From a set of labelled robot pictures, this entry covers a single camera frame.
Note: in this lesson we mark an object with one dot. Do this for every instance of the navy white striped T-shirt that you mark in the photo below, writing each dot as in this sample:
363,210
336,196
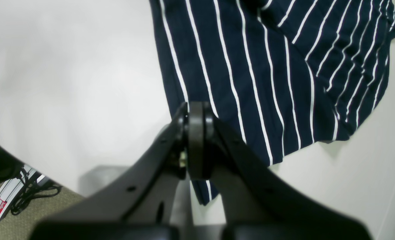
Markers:
284,74

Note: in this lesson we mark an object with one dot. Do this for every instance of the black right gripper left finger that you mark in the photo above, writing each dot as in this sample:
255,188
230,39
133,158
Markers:
137,205

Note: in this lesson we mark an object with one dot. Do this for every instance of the white red power strip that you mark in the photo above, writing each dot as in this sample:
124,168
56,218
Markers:
13,188

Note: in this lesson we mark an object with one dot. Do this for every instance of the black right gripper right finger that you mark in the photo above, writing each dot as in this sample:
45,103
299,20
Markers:
258,204

